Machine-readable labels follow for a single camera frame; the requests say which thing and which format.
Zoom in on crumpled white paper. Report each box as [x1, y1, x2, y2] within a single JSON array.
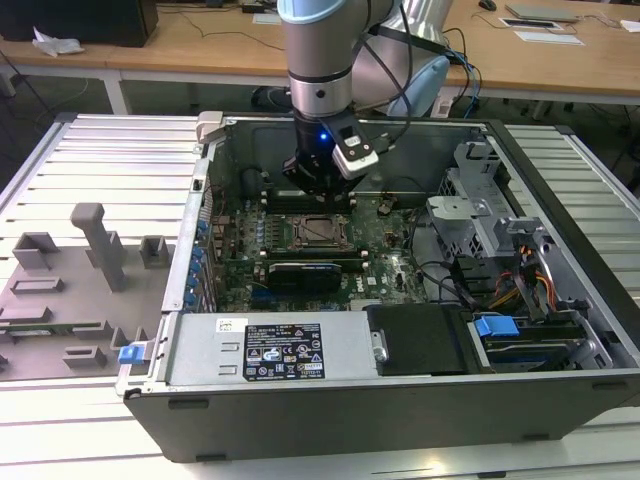
[[31, 25, 87, 57]]

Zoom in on silver power supply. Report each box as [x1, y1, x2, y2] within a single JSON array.
[[164, 312, 377, 387]]

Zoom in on silver metal drive cage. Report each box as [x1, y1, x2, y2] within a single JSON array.
[[425, 139, 549, 264]]

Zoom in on CPU socket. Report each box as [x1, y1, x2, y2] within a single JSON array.
[[289, 212, 354, 253]]

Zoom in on black PC case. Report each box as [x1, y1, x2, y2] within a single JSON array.
[[114, 110, 640, 464]]

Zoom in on hard disk in blue carrier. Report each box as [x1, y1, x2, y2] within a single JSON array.
[[468, 311, 590, 374]]

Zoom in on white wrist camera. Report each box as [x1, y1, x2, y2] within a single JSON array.
[[331, 124, 381, 180]]

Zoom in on green RAM stick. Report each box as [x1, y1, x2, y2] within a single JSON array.
[[0, 323, 104, 337], [268, 254, 365, 269]]

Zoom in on gray laptop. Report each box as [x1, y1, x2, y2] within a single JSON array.
[[503, 2, 582, 25]]

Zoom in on wooden desk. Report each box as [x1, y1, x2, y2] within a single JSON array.
[[0, 0, 640, 119]]

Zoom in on black computer tower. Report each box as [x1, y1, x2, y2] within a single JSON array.
[[0, 0, 160, 49]]

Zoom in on green motherboard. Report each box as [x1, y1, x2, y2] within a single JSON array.
[[212, 192, 434, 310]]

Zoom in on black plastic shroud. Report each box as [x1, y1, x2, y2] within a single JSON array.
[[363, 303, 475, 377]]

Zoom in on gray parts rack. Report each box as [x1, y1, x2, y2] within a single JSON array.
[[0, 202, 177, 385]]

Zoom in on black graphics card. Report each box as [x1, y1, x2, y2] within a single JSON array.
[[267, 259, 346, 297]]

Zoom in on coloured power wire bundle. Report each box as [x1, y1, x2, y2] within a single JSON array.
[[492, 239, 559, 314]]

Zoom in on thick black cable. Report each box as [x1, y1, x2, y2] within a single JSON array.
[[408, 208, 484, 307]]

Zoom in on blue cable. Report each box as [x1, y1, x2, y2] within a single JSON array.
[[449, 49, 485, 109]]

